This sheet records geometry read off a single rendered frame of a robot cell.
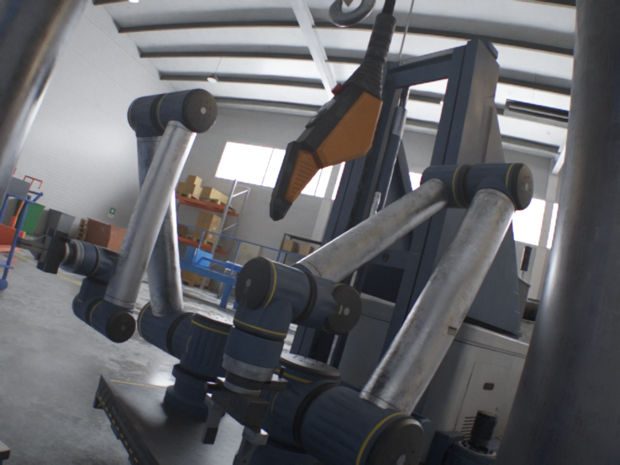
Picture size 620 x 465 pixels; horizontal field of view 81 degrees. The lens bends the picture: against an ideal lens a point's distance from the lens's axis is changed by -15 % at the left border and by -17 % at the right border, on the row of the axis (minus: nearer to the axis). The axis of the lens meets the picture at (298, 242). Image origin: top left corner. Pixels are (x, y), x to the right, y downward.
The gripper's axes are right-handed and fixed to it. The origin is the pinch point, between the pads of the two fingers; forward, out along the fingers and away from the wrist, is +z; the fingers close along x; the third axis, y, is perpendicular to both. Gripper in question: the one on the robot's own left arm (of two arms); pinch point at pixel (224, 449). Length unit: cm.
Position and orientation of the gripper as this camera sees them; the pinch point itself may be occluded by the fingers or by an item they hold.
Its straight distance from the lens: 90.3
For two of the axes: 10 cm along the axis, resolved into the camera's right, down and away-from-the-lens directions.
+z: -2.8, 9.5, -1.1
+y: -7.5, -2.9, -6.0
